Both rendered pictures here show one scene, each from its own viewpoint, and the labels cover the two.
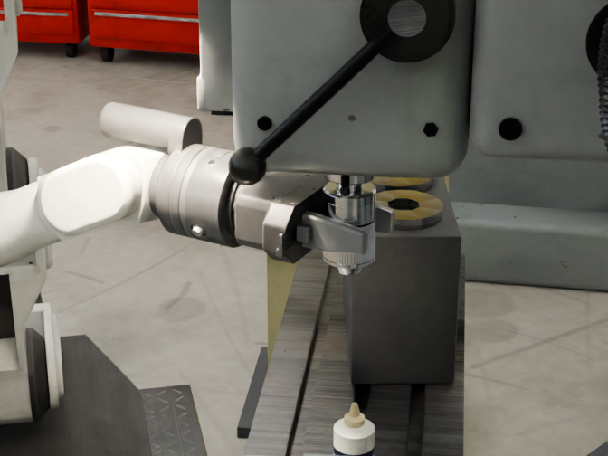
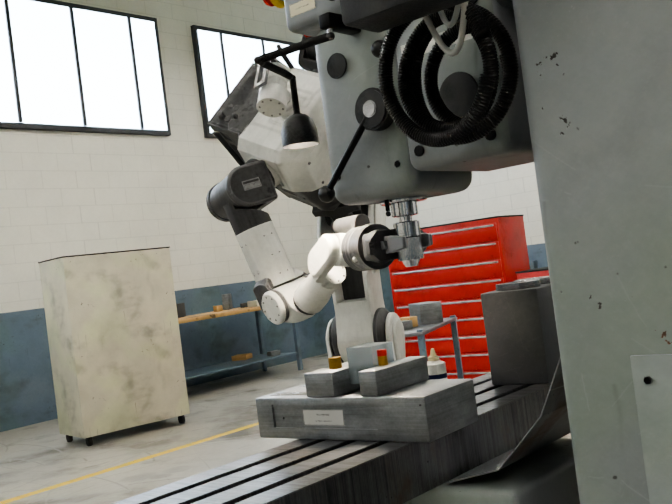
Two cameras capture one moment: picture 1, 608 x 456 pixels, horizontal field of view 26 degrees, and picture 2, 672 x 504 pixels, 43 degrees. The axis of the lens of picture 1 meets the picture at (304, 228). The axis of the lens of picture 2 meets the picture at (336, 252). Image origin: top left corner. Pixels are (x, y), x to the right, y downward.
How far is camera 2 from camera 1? 0.96 m
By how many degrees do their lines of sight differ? 41
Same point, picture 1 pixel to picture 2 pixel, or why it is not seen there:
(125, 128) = (339, 225)
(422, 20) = (373, 107)
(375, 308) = (497, 336)
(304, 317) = not seen: hidden behind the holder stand
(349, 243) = (398, 244)
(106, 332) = not seen: outside the picture
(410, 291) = (514, 324)
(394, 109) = (383, 158)
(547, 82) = not seen: hidden behind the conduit
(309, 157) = (356, 190)
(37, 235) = (315, 287)
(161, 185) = (342, 241)
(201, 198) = (353, 242)
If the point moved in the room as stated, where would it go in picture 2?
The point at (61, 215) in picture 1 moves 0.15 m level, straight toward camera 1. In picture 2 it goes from (313, 268) to (280, 271)
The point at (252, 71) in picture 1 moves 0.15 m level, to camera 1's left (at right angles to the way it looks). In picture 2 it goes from (332, 154) to (265, 169)
